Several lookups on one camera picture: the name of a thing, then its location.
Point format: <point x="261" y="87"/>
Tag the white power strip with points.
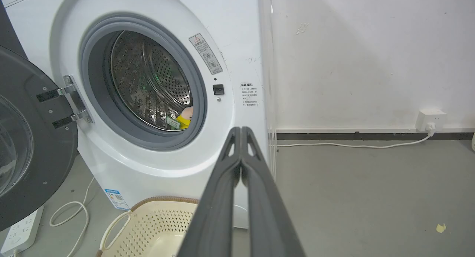
<point x="22" y="231"/>

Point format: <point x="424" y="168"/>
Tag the white wall socket with plug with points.
<point x="430" y="120"/>

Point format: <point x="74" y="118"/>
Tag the yellow plush toy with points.
<point x="184" y="117"/>

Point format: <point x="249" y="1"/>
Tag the cream perforated laundry basket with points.
<point x="159" y="231"/>

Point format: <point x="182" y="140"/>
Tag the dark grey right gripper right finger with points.
<point x="269" y="220"/>

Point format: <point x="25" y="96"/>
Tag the white front-load washing machine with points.
<point x="237" y="45"/>

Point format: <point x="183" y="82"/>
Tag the dark round washing machine door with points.
<point x="33" y="138"/>

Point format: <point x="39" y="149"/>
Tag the yellow paper scrap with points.
<point x="441" y="228"/>

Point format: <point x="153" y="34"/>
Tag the clear acrylic panel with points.
<point x="272" y="82"/>

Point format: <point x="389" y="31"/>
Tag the chrome door hinge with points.
<point x="76" y="101"/>

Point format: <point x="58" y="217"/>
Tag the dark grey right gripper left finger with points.
<point x="215" y="212"/>

